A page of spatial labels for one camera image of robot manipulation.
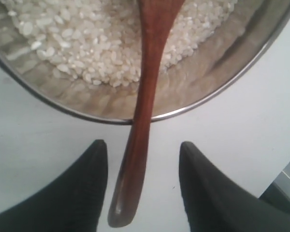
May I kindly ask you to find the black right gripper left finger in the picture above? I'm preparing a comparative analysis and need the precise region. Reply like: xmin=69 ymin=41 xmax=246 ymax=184
xmin=0 ymin=140 xmax=107 ymax=232

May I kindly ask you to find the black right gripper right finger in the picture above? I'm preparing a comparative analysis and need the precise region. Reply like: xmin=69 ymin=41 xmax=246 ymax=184
xmin=179 ymin=142 xmax=290 ymax=232

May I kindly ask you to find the brown wooden spoon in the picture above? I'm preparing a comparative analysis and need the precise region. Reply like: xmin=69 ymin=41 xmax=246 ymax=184
xmin=107 ymin=0 xmax=184 ymax=228

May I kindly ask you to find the steel bowl with rice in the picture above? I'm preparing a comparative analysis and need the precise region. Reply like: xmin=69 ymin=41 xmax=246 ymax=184
xmin=0 ymin=0 xmax=290 ymax=125

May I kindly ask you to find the white uncooked rice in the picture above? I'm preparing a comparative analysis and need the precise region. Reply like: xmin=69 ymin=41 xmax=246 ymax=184
xmin=3 ymin=0 xmax=236 ymax=87

